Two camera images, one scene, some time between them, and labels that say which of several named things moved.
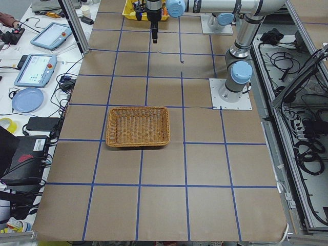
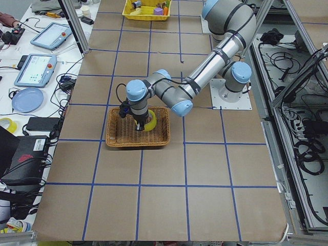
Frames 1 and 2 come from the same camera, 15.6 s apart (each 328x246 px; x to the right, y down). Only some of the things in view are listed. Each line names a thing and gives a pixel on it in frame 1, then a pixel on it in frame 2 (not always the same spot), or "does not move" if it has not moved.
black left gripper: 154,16 to 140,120
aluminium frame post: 76,25 does not move
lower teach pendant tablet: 37,70 does not move
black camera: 139,8 to 124,108
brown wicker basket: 138,126 does not move
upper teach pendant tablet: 53,36 does not move
